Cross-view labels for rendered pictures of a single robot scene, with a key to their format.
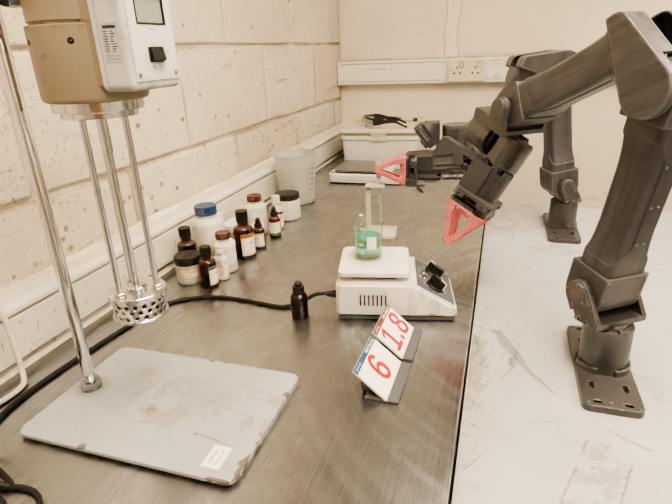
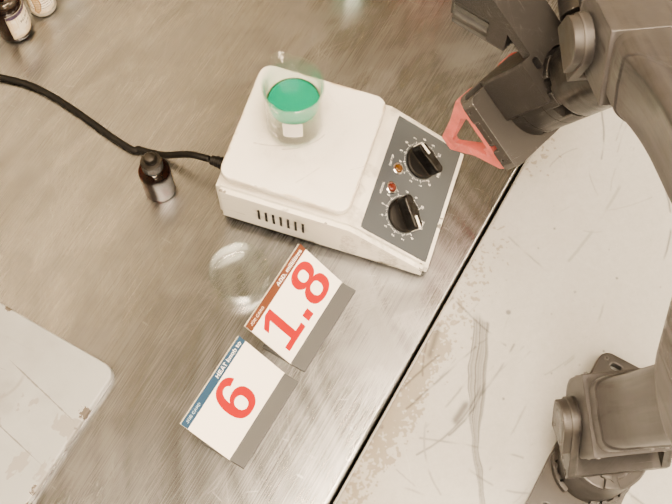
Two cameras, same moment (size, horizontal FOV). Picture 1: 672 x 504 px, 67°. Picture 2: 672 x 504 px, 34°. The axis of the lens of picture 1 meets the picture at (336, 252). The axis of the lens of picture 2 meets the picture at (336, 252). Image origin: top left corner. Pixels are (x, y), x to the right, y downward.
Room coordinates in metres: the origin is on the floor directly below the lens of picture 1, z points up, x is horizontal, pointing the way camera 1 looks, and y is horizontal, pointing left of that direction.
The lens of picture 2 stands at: (0.38, -0.18, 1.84)
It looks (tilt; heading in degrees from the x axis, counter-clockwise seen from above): 68 degrees down; 10
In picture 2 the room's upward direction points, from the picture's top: 1 degrees clockwise
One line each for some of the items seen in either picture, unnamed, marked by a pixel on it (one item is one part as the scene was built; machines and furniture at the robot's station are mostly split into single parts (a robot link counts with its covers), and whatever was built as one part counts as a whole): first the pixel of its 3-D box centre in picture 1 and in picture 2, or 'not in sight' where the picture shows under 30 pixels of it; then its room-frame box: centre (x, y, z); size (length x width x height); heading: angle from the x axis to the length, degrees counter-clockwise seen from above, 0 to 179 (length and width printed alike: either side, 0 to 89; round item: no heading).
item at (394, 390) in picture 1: (383, 368); (240, 402); (0.58, -0.06, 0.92); 0.09 x 0.06 x 0.04; 160
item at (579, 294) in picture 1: (605, 300); (612, 432); (0.60, -0.36, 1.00); 0.09 x 0.06 x 0.06; 107
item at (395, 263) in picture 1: (374, 261); (304, 138); (0.81, -0.07, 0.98); 0.12 x 0.12 x 0.01; 83
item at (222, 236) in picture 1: (224, 251); not in sight; (0.99, 0.23, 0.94); 0.05 x 0.05 x 0.09
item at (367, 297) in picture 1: (389, 283); (331, 168); (0.81, -0.09, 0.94); 0.22 x 0.13 x 0.08; 83
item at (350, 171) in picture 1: (370, 172); not in sight; (1.76, -0.13, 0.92); 0.26 x 0.19 x 0.05; 73
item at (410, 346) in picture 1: (398, 331); (301, 307); (0.68, -0.09, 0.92); 0.09 x 0.06 x 0.04; 160
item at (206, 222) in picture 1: (208, 233); not in sight; (1.05, 0.28, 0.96); 0.07 x 0.07 x 0.13
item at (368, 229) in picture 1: (367, 237); (292, 101); (0.82, -0.06, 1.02); 0.06 x 0.05 x 0.08; 38
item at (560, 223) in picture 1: (562, 213); not in sight; (1.16, -0.55, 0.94); 0.20 x 0.07 x 0.08; 162
